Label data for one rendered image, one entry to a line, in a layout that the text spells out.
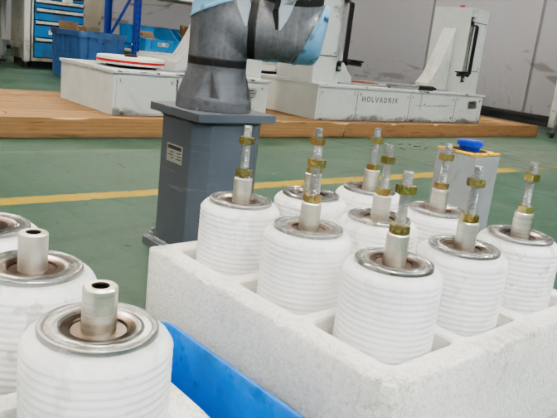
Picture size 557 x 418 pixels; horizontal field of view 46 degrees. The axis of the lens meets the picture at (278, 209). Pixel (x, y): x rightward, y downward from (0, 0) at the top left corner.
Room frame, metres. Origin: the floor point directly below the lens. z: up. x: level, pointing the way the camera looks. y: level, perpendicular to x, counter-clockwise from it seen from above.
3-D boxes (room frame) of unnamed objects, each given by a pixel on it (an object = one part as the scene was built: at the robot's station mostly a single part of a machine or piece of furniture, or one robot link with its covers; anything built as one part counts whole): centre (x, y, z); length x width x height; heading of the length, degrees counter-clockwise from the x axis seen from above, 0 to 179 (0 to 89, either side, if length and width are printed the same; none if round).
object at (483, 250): (0.67, -0.20, 0.25); 0.08 x 0.08 x 0.01
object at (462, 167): (1.01, -0.28, 0.16); 0.07 x 0.07 x 0.31; 43
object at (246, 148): (0.76, 0.05, 0.31); 0.01 x 0.01 x 0.08
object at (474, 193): (0.67, -0.20, 0.30); 0.01 x 0.01 x 0.08
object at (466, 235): (0.67, -0.20, 0.26); 0.02 x 0.02 x 0.03
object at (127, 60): (3.00, 0.74, 0.29); 0.30 x 0.30 x 0.06
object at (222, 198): (0.76, 0.05, 0.25); 0.08 x 0.08 x 0.01
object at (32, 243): (0.47, 0.18, 0.26); 0.02 x 0.02 x 0.03
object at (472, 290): (0.67, -0.20, 0.16); 0.10 x 0.10 x 0.18
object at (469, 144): (1.01, -0.28, 0.32); 0.04 x 0.04 x 0.02
